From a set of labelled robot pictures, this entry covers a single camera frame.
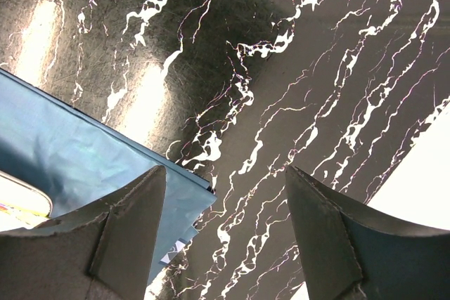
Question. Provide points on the white rectangular plate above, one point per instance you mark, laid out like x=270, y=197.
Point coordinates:
x=22, y=205

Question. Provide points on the blue cloth placemat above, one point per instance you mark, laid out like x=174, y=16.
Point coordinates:
x=76, y=160

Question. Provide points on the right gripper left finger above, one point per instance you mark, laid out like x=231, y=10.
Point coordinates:
x=103, y=250

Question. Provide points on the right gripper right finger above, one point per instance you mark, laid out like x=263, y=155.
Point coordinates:
x=349, y=250

